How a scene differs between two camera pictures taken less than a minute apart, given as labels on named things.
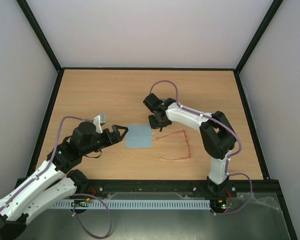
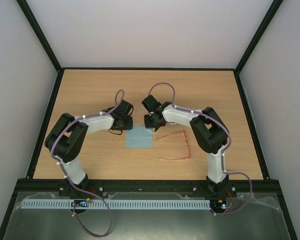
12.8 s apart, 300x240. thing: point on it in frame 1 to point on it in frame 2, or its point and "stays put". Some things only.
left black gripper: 111,140 to 129,126
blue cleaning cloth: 139,136 stays put
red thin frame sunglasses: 188,157 stays put
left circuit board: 82,203 stays put
